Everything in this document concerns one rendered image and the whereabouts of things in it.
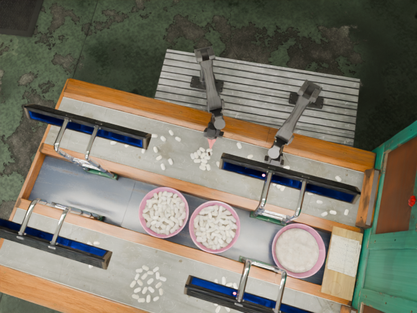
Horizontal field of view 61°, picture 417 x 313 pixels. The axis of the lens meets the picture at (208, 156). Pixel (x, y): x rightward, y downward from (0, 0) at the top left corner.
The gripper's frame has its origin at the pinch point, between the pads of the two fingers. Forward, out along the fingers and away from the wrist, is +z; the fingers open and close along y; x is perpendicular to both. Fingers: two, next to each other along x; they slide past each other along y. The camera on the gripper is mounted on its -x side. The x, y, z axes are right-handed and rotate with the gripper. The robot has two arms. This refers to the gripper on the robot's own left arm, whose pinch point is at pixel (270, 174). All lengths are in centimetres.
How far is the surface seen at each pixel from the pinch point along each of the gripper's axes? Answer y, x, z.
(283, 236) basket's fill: 14.3, -17.7, 24.1
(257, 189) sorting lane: -4.5, -4.8, 8.0
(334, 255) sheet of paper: 39, -23, 23
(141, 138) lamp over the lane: -63, -31, -19
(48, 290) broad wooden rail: -95, -59, 64
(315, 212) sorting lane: 27.4, -7.1, 11.1
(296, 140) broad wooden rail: 9.5, 14.4, -16.9
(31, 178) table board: -129, -22, 28
